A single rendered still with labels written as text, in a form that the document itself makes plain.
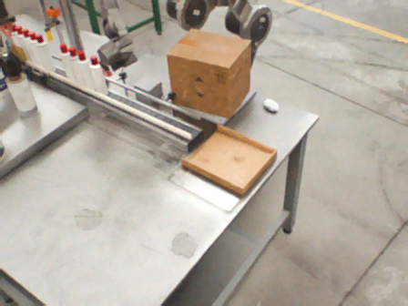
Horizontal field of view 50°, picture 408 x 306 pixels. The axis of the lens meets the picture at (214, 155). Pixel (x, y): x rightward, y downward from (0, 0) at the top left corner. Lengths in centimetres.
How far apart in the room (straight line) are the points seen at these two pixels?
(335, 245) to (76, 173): 149
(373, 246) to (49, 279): 176
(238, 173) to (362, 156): 154
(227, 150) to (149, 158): 33
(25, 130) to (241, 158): 95
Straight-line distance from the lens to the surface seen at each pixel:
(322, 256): 256
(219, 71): 186
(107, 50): 159
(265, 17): 266
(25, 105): 214
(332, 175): 298
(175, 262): 152
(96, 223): 168
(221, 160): 181
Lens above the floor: 210
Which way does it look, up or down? 43 degrees down
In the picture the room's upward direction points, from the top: 3 degrees counter-clockwise
